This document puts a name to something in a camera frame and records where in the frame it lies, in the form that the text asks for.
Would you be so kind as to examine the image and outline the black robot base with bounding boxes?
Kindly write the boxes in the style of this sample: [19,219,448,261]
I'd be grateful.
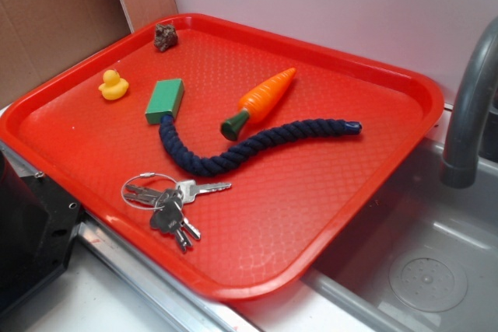
[1,154,82,317]

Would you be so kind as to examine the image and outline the yellow rubber duck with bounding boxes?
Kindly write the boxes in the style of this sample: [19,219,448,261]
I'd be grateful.
[98,70,129,100]

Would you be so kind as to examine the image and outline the red plastic tray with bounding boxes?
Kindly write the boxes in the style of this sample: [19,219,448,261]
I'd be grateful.
[1,14,444,301]

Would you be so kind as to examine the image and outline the orange toy carrot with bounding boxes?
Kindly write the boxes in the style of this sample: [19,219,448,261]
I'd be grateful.
[220,68,296,142]

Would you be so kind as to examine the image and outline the silver key pointing right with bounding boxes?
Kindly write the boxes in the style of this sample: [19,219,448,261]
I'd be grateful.
[176,180,232,204]

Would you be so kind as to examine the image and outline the green rectangular block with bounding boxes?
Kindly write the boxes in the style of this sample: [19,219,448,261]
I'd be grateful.
[145,79,184,124]

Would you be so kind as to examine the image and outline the silver keys pointing down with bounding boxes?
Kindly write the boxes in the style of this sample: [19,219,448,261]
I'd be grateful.
[149,189,201,253]

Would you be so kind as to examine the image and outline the dark keys on left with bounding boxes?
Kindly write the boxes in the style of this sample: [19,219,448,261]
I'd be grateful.
[122,184,162,208]

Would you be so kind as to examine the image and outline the brown rock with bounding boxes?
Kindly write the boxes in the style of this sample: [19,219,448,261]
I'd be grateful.
[153,23,178,52]

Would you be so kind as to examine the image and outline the grey toy sink basin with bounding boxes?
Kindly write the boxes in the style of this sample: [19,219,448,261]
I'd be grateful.
[304,140,497,331]

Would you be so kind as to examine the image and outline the grey sink faucet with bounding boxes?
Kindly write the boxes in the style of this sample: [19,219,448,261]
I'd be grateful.
[440,19,497,188]

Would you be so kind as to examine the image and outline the brown cardboard sheet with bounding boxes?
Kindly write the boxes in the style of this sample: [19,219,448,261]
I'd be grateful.
[1,0,130,107]

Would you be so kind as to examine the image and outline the dark blue braided rope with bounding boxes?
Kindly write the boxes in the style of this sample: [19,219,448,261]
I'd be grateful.
[158,114,363,178]

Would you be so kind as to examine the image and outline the wire key ring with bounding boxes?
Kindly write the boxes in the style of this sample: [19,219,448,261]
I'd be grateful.
[121,173,184,211]

